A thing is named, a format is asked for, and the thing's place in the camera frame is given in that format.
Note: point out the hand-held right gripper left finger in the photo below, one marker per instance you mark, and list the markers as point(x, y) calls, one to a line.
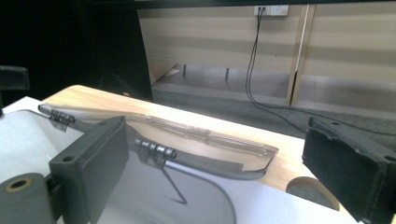
point(93, 168)

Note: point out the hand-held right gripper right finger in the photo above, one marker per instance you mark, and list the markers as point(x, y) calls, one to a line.
point(351, 174)

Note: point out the grey box with clear lid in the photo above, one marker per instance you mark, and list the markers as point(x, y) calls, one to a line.
point(155, 150)

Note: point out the black curtain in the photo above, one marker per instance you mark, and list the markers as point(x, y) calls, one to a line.
point(62, 46)

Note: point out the light wooden table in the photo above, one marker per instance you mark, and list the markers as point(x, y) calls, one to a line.
point(102, 99)

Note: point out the light wooden vertical strip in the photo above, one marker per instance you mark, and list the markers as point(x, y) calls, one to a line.
point(303, 56)

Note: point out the small metal leg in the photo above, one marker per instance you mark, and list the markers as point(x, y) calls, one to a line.
point(227, 74)
point(184, 70)

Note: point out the white wall socket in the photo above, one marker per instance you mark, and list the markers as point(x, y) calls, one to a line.
point(274, 10)

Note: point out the black horizontal frame bar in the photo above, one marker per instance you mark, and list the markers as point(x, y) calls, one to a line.
point(249, 3)

